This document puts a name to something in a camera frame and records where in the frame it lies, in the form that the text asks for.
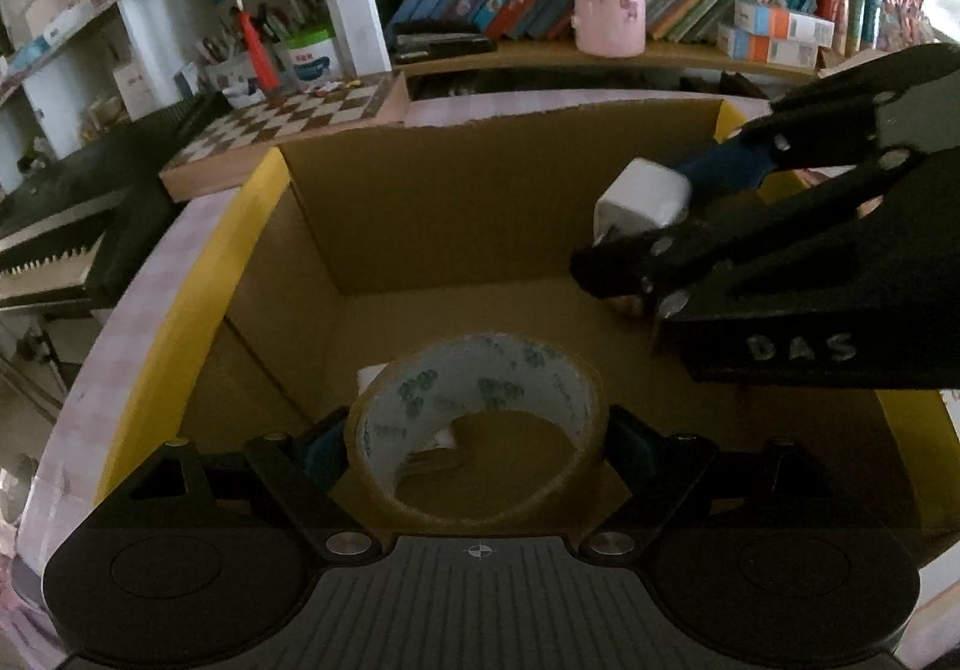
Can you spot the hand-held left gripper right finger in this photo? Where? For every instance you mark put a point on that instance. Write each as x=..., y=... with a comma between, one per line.
x=630, y=445

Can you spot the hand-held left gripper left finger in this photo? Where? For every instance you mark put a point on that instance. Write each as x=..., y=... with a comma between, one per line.
x=326, y=452

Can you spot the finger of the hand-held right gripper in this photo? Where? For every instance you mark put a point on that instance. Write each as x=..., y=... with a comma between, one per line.
x=720, y=171
x=615, y=265

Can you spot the white charger plug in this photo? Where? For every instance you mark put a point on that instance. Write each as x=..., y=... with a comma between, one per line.
x=645, y=198

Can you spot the yellow tape roll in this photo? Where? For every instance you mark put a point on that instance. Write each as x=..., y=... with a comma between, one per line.
x=480, y=377

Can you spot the yellow cardboard box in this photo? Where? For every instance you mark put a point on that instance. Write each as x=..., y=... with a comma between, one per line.
x=450, y=227

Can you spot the orange and blue box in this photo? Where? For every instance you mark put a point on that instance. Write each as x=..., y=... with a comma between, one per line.
x=787, y=24
x=765, y=49

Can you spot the colourful patterned box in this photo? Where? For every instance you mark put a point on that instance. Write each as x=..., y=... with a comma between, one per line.
x=907, y=21

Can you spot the black stapler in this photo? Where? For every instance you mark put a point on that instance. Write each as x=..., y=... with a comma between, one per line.
x=442, y=46

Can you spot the wooden chess board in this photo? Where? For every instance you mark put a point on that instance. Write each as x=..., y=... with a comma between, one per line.
x=285, y=123

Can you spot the black piano keyboard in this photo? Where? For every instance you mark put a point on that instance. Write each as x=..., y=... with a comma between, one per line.
x=90, y=212

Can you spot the green and white pen cup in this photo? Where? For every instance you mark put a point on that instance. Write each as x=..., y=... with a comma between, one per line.
x=311, y=63

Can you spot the grey pen holder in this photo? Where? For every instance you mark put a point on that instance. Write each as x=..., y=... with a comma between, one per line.
x=229, y=70

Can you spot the red tassel pen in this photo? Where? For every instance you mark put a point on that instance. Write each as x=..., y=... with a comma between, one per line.
x=256, y=51

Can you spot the white side shelf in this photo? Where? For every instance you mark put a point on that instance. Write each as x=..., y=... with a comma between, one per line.
x=157, y=18

